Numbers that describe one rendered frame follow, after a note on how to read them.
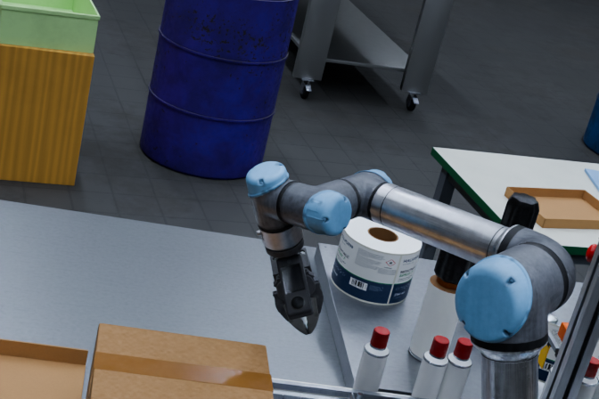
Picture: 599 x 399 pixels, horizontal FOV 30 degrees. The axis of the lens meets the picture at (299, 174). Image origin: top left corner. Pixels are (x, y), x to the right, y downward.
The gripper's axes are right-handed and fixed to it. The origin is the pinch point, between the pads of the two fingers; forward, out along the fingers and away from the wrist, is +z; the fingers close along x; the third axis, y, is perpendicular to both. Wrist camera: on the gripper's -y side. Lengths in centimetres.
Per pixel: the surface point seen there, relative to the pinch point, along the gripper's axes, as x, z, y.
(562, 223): -85, 89, 132
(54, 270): 57, 10, 58
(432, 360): -22.5, 18.0, 3.7
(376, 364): -11.3, 15.3, 3.4
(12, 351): 60, 2, 19
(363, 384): -7.8, 19.4, 3.3
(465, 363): -28.8, 21.0, 3.7
